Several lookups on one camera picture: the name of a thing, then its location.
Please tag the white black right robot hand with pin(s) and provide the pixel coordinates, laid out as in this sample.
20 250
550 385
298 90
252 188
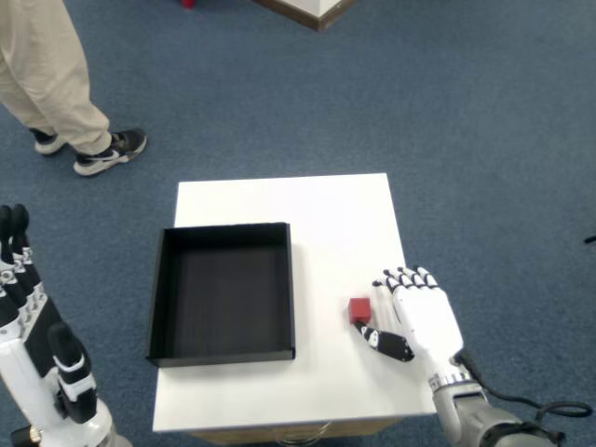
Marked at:
428 316

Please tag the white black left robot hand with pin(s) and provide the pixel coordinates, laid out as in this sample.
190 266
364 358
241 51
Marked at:
23 377

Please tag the red cube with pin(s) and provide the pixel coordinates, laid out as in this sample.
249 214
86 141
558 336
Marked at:
361 308

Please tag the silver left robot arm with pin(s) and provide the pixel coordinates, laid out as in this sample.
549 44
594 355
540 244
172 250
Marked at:
118 437

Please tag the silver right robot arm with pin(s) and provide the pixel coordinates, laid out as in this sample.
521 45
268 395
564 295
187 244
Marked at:
461 410

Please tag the black open box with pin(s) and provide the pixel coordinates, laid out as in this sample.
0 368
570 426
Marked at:
223 298

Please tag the white top wooden table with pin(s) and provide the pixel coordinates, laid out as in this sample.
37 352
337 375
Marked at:
279 200

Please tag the black white sneaker with swoosh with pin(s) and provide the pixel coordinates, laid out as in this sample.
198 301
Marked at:
108 157

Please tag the beige trousers of person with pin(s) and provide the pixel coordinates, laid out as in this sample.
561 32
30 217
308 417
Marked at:
42 70

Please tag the white cabinet with wooden base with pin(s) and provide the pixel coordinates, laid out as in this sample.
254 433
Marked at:
312 7

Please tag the small red object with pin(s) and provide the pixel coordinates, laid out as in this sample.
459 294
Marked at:
189 3

